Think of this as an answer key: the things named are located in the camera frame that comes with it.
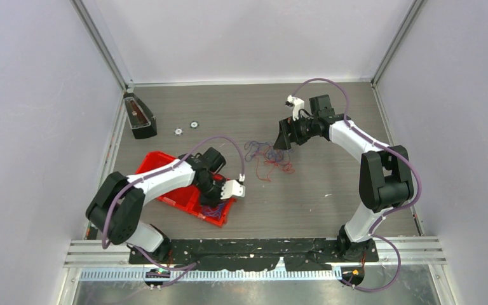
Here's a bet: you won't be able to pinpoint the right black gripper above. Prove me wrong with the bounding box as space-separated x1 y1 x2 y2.
274 112 320 150

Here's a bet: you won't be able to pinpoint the light blue thin cable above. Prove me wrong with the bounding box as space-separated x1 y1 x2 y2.
201 204 228 222

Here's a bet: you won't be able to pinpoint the red blue cables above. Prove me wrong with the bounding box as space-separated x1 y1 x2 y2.
243 140 296 182

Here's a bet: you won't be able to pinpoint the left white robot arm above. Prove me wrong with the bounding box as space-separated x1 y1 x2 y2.
86 147 226 263

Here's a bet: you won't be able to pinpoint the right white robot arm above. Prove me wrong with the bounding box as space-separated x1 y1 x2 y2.
274 95 414 261

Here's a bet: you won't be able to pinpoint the red three-compartment bin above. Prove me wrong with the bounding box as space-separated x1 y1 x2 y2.
135 151 237 227

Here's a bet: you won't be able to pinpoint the black wedge stand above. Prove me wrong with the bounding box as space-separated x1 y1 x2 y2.
123 93 158 140

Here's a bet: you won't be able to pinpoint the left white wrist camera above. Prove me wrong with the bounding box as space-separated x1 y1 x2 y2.
220 173 246 200

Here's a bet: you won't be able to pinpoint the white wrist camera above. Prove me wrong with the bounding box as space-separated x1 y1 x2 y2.
285 95 305 121
220 173 246 200

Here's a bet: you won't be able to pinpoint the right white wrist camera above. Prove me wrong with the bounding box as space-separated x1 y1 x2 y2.
285 95 305 121

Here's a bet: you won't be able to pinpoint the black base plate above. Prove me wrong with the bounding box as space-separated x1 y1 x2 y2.
129 238 379 272

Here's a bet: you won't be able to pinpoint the slotted cable duct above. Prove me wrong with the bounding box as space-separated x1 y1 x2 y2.
79 267 342 282

